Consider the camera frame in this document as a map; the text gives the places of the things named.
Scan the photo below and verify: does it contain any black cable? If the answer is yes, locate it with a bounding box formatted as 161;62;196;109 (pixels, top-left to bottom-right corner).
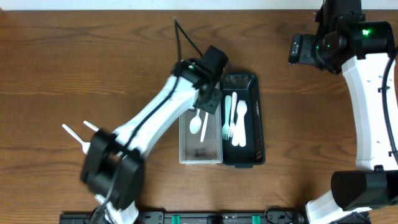
90;17;205;224
381;43;398;159

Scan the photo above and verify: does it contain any right black cable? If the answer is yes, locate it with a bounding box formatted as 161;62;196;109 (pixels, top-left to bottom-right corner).
381;43;398;159

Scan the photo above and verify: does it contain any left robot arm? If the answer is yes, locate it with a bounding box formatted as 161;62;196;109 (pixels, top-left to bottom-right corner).
80;58;228;223

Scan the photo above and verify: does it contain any white plastic spoon bowl up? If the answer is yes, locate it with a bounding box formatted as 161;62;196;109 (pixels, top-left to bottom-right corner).
200;112;209;142

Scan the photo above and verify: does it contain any clear perforated plastic basket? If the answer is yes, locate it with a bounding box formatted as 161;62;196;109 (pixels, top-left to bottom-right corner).
179;103;223;164

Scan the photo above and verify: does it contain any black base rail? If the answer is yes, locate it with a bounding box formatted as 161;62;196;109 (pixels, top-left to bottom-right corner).
58;207;371;224

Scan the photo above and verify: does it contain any white plastic fork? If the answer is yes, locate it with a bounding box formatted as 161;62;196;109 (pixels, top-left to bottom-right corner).
231;101;241;146
229;91;238;138

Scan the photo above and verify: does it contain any light green plastic fork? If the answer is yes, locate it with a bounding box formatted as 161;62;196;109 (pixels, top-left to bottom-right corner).
222;95;232;140

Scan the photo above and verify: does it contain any left black cable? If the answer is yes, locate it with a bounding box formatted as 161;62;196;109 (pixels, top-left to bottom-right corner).
90;17;205;224

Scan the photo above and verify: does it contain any black perforated plastic basket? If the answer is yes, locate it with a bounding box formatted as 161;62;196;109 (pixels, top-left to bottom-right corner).
220;70;266;169

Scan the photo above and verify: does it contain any white plastic spoon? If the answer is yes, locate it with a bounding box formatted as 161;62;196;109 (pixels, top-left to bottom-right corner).
83;121;99;132
62;124;90;154

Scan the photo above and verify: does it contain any white plastic spoon bowl down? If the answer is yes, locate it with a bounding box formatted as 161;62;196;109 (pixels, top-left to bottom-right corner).
189;108;202;134

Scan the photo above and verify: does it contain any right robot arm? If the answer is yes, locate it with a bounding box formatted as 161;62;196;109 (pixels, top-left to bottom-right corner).
289;21;397;223

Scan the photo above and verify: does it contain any white plastic fork handle up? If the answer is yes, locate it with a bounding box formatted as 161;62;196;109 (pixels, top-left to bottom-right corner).
237;100;248;147

